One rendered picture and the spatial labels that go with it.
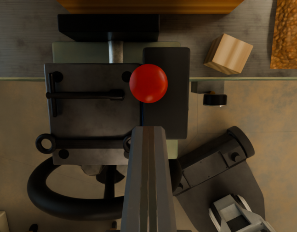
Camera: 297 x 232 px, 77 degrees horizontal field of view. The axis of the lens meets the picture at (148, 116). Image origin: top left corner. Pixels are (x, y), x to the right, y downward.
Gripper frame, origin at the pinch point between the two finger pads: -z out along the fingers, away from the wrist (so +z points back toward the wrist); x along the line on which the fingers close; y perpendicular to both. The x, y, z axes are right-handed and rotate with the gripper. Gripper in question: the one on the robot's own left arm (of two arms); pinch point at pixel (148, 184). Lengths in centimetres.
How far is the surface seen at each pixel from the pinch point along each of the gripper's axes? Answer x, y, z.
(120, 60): -3.0, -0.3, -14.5
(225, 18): 10.3, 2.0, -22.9
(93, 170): -6.2, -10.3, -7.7
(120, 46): -3.0, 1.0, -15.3
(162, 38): 1.9, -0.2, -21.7
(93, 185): -38, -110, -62
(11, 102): -86, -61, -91
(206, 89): 16.9, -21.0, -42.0
